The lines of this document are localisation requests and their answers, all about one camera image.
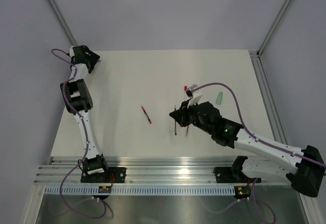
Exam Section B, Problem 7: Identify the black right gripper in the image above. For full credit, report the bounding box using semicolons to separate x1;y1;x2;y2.
171;99;213;135

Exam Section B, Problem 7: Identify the red marker pen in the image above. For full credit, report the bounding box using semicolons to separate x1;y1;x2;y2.
141;106;152;124

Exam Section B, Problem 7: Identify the green highlighter pen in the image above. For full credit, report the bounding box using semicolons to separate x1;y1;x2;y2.
215;91;224;105

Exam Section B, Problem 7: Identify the blue ballpoint pen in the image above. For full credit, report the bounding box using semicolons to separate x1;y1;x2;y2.
174;105;177;136

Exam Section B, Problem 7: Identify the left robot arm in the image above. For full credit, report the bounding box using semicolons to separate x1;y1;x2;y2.
60;45;110;183

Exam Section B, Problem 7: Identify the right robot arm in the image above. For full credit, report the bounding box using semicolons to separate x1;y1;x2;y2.
169;101;325;198

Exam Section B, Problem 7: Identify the white red marker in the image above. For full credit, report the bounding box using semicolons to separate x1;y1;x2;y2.
183;86;188;101

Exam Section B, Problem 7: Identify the left aluminium frame post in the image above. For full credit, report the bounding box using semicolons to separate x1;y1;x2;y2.
46;0;78;46

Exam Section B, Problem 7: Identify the aluminium frame post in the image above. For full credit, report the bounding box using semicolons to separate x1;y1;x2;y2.
46;0;78;46
257;0;294;58

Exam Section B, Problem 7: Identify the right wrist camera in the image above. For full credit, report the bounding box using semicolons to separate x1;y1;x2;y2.
186;90;202;107

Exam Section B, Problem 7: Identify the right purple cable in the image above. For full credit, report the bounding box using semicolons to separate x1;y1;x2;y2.
189;82;326;221

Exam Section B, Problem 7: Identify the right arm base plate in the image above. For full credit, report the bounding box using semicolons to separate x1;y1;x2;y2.
213;166;255;183

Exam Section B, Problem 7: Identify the white slotted cable duct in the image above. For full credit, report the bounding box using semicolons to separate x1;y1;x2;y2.
45;185;235;196

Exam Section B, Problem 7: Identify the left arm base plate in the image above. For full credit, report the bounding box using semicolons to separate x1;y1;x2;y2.
80;166;126;184

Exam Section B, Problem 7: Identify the right side aluminium rail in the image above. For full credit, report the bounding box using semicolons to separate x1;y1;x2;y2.
249;50;288;145

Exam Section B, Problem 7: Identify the aluminium rail base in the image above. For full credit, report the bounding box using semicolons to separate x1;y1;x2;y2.
34;156;290;186

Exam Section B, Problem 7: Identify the right aluminium frame post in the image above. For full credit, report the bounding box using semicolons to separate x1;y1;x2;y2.
257;0;294;58

